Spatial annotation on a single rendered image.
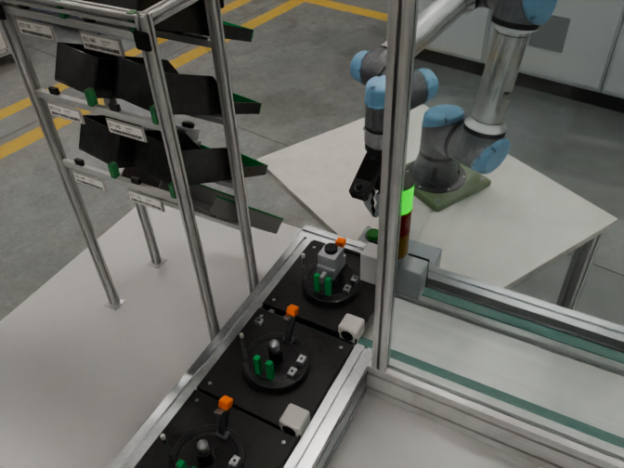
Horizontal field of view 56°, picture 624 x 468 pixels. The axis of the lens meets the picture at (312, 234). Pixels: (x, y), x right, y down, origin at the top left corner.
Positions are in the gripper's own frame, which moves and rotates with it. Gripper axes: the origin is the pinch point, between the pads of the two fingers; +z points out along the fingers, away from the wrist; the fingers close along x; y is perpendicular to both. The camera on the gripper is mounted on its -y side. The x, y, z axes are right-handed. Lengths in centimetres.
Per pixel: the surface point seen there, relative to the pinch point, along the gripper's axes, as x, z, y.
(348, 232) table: 11.5, 17.8, 9.5
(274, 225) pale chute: 21.7, 1.6, -12.8
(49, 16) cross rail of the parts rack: 42, -59, -42
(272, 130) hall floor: 140, 104, 167
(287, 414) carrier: -7, 5, -57
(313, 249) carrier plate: 11.4, 6.7, -11.7
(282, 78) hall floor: 171, 104, 233
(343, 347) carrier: -8.9, 6.6, -36.4
